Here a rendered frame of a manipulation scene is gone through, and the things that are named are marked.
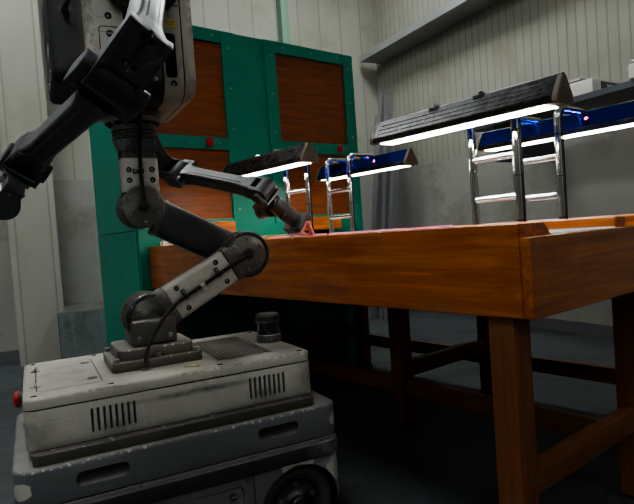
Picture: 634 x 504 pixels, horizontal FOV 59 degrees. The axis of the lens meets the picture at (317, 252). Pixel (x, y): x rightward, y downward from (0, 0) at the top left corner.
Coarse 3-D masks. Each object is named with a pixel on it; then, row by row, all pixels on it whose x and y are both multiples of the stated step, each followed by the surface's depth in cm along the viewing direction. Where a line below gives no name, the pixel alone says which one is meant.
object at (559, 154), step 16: (560, 112) 174; (576, 112) 181; (560, 128) 174; (560, 144) 174; (512, 160) 187; (528, 160) 183; (544, 160) 179; (560, 160) 174; (560, 176) 175; (560, 192) 175; (560, 208) 175
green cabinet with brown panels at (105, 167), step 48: (240, 48) 282; (288, 48) 299; (240, 96) 281; (288, 96) 300; (336, 96) 322; (96, 144) 280; (192, 144) 263; (240, 144) 279; (288, 144) 298; (336, 144) 319; (96, 192) 285; (192, 192) 264
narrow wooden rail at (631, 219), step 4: (600, 216) 169; (604, 216) 168; (608, 216) 167; (628, 216) 162; (632, 216) 162; (536, 220) 187; (540, 220) 184; (544, 220) 183; (628, 220) 163; (632, 220) 162; (484, 224) 200; (628, 224) 163; (632, 224) 162
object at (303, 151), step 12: (300, 144) 211; (264, 156) 229; (276, 156) 221; (288, 156) 213; (300, 156) 206; (312, 156) 208; (228, 168) 250; (240, 168) 240; (252, 168) 232; (264, 168) 225
